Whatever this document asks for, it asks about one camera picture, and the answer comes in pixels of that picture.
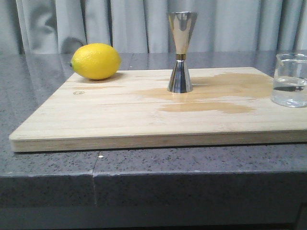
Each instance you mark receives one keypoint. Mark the grey curtain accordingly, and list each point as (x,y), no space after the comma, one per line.
(141,26)

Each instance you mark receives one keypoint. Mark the yellow lemon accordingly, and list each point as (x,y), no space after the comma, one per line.
(96,61)

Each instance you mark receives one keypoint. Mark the clear glass beaker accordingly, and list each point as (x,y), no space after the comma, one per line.
(290,80)

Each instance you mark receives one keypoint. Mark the steel double jigger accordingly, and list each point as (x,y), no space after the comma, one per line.
(182,25)

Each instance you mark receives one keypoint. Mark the wooden cutting board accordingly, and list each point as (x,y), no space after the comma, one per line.
(134,109)

